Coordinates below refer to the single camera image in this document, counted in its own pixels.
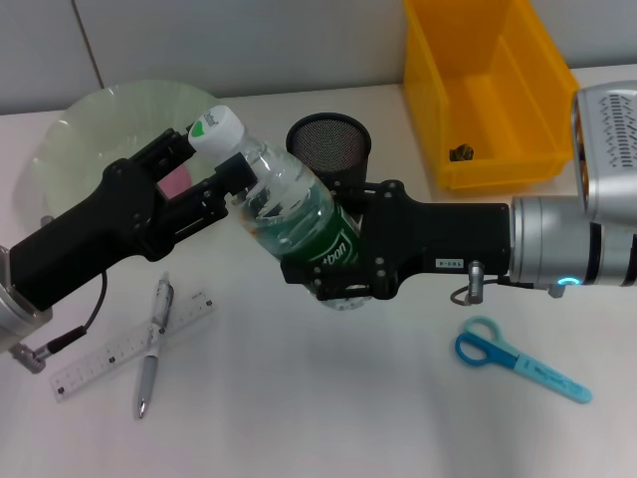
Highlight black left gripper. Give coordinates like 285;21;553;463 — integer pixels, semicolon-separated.
9;127;258;310

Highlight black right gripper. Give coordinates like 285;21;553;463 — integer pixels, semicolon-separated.
281;180;514;301

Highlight pink peach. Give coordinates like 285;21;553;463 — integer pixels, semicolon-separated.
156;166;193;200

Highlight clear water bottle green label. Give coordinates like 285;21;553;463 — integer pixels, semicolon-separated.
187;105;372;313

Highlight blue scissors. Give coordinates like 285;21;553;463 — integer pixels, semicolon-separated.
454;316;593;404

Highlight pale green wavy fruit bowl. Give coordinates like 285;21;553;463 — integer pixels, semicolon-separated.
30;79;223;223

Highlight black mesh pen cup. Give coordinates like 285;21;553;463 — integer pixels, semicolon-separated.
286;113;373;189

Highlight silver ballpoint pen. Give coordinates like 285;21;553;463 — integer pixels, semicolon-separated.
136;271;175;419

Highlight clear plastic ruler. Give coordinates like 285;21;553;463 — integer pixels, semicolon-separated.
49;290;219;404

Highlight yellow plastic storage bin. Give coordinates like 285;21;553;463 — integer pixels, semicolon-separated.
402;0;581;193

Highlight grey right gripper cable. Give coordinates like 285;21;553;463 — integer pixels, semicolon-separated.
450;259;488;306

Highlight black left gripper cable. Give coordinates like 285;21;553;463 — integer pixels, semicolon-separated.
9;271;108;374

